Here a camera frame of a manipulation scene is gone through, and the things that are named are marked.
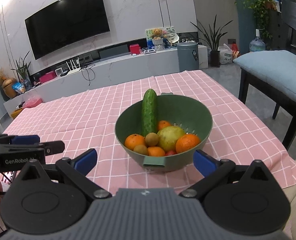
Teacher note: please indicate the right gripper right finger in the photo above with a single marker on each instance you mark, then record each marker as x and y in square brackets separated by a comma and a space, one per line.
[214, 172]

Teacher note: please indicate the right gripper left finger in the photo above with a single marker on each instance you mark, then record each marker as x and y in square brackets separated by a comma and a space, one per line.
[74, 172]

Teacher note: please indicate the red tomato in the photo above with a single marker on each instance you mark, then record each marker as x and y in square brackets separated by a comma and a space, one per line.
[170, 153]

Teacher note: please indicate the green colander bowl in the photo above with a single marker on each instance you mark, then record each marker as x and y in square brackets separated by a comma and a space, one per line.
[189, 114]

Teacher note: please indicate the yellow green pear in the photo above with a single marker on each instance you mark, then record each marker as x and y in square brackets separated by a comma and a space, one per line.
[168, 137]

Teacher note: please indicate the small orange tangerine front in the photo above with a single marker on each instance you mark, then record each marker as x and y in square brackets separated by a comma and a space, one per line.
[155, 151]

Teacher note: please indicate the brown kiwi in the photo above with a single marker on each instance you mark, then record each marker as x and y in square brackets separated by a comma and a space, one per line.
[141, 149]
[151, 139]

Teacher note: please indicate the green cucumber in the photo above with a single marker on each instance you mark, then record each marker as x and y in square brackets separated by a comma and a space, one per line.
[149, 112]

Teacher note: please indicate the pink storage basket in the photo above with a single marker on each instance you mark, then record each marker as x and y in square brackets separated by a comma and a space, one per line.
[32, 102]

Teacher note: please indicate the brown round vase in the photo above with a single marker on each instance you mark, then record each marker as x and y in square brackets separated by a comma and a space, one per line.
[6, 84]

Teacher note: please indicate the potted plant left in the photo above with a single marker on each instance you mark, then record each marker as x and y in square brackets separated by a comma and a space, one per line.
[22, 69]

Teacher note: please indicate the pink box on console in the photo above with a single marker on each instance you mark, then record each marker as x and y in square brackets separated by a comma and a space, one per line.
[47, 77]

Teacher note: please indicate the white wifi router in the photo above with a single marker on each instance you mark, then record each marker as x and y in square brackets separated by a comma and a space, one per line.
[73, 66]

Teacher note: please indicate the white plastic bag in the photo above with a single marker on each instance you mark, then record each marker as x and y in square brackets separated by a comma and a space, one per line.
[225, 54]

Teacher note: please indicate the chair with blue cushion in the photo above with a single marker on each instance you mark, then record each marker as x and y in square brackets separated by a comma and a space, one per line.
[272, 72]

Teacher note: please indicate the grey trash bin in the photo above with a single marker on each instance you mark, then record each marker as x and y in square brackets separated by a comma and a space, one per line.
[188, 56]

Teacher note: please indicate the white TV console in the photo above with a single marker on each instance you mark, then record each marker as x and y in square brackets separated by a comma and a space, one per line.
[102, 74]

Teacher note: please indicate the potted long-leaf plant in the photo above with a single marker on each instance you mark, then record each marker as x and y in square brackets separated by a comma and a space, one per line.
[212, 38]

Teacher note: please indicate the blue water jug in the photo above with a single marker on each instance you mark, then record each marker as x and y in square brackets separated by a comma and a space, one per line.
[257, 44]

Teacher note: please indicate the red box on console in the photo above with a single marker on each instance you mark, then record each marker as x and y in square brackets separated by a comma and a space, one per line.
[135, 49]

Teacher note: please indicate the teddy bear gift set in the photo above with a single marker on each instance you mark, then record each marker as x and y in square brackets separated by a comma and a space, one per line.
[161, 38]

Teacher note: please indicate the dark cabinet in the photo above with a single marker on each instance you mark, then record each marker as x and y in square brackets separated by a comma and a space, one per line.
[282, 33]

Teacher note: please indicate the leafy green plant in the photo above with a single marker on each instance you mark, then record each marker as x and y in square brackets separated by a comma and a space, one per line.
[261, 10]

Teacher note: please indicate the black wall television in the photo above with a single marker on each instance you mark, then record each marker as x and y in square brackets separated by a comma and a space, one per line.
[65, 22]

